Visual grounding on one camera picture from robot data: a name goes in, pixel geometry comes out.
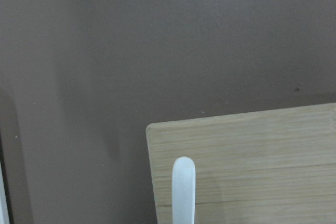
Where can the white ceramic spoon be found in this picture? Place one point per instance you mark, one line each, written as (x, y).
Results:
(183, 190)

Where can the wooden cutting board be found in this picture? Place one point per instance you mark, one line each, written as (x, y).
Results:
(275, 166)

